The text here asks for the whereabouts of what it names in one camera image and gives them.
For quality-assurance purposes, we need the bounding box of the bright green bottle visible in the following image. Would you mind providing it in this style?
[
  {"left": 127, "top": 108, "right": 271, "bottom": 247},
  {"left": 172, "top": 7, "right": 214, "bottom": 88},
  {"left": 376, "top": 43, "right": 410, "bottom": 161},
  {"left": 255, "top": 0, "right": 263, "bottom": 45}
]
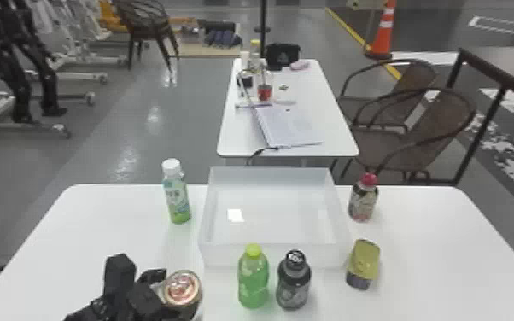
[{"left": 237, "top": 242, "right": 271, "bottom": 310}]

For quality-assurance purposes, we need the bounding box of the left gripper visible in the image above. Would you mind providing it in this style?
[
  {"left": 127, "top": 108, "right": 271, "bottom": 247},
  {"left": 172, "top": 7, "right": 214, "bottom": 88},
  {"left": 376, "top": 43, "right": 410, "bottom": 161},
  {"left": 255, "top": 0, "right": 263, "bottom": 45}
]
[{"left": 122, "top": 267, "right": 169, "bottom": 321}]

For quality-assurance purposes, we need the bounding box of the dark side table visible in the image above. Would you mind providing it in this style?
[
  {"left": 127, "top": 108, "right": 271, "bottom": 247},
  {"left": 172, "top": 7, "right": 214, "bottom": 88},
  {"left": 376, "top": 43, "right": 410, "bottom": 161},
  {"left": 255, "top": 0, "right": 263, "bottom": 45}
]
[{"left": 444, "top": 46, "right": 514, "bottom": 187}]

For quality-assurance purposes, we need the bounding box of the bottle with pink cap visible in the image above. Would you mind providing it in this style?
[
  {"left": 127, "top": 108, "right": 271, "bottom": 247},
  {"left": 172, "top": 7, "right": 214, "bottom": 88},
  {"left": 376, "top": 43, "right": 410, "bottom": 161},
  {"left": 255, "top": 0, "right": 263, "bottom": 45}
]
[{"left": 347, "top": 172, "right": 380, "bottom": 224}]

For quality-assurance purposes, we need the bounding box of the red can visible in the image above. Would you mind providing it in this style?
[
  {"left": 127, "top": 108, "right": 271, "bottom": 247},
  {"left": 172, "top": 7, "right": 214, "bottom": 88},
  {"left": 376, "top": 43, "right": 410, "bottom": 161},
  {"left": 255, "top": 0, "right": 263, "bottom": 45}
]
[{"left": 162, "top": 269, "right": 204, "bottom": 321}]

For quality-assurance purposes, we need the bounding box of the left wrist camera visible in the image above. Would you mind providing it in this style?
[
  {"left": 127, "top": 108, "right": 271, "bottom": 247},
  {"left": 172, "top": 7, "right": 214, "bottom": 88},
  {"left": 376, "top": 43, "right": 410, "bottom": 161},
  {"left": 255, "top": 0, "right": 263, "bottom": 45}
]
[{"left": 102, "top": 253, "right": 138, "bottom": 302}]

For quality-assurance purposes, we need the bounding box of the brown wicker chair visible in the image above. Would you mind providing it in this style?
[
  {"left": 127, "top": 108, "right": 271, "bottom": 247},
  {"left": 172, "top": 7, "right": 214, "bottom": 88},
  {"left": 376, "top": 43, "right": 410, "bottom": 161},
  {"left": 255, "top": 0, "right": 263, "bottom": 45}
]
[
  {"left": 336, "top": 59, "right": 440, "bottom": 129},
  {"left": 112, "top": 0, "right": 181, "bottom": 72},
  {"left": 328, "top": 87, "right": 477, "bottom": 186}
]

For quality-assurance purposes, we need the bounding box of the light green bottle white cap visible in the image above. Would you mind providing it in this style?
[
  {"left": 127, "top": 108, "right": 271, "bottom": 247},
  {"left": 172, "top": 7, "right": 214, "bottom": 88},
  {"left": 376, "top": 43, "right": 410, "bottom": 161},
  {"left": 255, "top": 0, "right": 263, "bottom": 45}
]
[{"left": 161, "top": 158, "right": 193, "bottom": 225}]

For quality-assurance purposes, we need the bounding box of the black bottle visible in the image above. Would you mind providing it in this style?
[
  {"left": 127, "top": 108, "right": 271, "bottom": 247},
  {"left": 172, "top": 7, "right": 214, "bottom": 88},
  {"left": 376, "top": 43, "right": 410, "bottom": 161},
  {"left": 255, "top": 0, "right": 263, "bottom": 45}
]
[{"left": 275, "top": 248, "right": 312, "bottom": 312}]

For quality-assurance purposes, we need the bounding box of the black post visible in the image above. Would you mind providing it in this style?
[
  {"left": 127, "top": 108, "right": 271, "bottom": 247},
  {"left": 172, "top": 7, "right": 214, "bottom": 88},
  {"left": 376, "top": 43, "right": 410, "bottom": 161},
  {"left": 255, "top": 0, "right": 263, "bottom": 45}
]
[{"left": 253, "top": 0, "right": 272, "bottom": 59}]

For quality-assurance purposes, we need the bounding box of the orange cone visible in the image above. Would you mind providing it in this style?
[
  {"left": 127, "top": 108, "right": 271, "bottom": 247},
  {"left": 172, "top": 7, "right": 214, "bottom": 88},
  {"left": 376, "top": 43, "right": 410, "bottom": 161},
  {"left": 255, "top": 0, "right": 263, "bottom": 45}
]
[{"left": 364, "top": 0, "right": 397, "bottom": 61}]

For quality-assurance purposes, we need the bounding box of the clear bottle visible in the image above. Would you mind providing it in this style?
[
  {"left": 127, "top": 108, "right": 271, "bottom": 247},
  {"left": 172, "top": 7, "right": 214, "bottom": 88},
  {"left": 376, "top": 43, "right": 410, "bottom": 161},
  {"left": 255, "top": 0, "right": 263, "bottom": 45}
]
[{"left": 248, "top": 38, "right": 263, "bottom": 73}]

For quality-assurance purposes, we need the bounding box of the white notebook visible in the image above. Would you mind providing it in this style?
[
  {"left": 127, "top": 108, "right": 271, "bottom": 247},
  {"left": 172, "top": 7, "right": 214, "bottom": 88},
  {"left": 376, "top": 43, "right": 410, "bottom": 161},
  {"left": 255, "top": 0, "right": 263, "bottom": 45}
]
[{"left": 251, "top": 104, "right": 324, "bottom": 149}]

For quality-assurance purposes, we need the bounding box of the yellow can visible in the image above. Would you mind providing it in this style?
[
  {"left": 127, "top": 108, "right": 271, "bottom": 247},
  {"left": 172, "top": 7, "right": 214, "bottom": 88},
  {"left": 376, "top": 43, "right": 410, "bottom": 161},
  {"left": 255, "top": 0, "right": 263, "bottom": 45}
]
[{"left": 345, "top": 238, "right": 382, "bottom": 291}]

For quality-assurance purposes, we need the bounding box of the black bag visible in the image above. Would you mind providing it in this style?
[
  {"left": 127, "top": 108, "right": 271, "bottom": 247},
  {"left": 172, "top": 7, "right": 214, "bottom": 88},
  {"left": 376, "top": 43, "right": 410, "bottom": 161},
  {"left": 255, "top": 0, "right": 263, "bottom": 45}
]
[{"left": 264, "top": 42, "right": 302, "bottom": 72}]

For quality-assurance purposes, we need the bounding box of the clear box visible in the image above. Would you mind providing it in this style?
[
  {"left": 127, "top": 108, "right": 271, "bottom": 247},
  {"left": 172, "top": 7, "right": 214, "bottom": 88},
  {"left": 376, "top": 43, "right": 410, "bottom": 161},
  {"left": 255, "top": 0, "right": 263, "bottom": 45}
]
[{"left": 196, "top": 166, "right": 355, "bottom": 271}]

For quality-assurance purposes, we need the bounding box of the white side table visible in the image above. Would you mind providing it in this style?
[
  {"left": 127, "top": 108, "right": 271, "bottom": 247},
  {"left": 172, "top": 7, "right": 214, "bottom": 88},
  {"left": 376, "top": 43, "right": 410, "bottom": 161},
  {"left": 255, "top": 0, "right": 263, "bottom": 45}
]
[{"left": 216, "top": 57, "right": 360, "bottom": 170}]

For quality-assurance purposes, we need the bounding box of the black cable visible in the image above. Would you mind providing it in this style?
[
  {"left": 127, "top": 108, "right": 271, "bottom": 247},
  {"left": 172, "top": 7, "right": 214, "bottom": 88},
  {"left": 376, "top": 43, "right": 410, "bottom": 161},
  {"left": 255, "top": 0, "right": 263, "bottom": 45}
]
[{"left": 244, "top": 145, "right": 282, "bottom": 167}]

